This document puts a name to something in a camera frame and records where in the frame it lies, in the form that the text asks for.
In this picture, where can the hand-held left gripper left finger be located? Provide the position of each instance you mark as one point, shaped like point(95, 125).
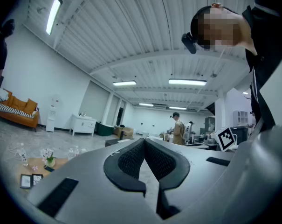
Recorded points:
point(122, 171)

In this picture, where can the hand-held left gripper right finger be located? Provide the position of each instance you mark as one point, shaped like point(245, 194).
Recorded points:
point(171, 167)

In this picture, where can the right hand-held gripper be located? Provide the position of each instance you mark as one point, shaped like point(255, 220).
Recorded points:
point(227, 139)

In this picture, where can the black framed picture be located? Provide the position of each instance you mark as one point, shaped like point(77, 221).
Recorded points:
point(37, 179)

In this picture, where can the black picture frame with drawing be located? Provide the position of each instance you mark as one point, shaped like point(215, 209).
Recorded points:
point(26, 181)

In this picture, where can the wooden coffee table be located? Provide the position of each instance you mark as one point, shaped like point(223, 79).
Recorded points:
point(61, 162)

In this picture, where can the white shelf unit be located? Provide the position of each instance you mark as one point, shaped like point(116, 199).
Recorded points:
point(239, 118)

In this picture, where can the cardboard box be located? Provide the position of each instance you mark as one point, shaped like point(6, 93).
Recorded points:
point(125, 132)

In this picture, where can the green tub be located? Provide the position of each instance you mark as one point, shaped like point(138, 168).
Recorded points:
point(104, 129)

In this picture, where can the clear bottle red label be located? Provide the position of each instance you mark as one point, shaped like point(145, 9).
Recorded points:
point(77, 151)

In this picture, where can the clear glass jar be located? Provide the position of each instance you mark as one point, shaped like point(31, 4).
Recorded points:
point(71, 154)

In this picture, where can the ceiling tube light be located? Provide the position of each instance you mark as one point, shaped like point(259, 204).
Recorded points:
point(178, 108)
point(146, 104)
point(124, 83)
point(187, 82)
point(53, 15)

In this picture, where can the white cabinet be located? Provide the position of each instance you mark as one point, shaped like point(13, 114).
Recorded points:
point(82, 125)

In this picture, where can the vase with pink flowers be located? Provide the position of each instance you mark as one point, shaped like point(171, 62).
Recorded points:
point(48, 157)

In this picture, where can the small loose pink flower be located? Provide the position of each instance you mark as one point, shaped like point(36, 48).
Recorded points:
point(35, 167)

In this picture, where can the white water dispenser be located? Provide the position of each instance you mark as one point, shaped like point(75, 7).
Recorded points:
point(51, 120)

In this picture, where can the clear bottle pale label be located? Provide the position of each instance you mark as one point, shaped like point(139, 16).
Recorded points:
point(22, 154)

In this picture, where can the person's black clothed body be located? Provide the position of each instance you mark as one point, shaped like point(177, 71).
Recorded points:
point(266, 43)

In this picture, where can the person's head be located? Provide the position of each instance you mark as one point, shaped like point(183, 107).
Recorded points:
point(220, 27)

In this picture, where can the orange sofa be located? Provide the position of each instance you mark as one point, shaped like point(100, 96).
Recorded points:
point(19, 104)

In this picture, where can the black white striped blanket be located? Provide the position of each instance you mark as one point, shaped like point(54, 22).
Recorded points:
point(12, 110)

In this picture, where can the white cushion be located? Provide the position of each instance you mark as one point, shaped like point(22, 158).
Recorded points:
point(2, 94)

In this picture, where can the black head camera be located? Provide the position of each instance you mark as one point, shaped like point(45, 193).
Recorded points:
point(189, 43)

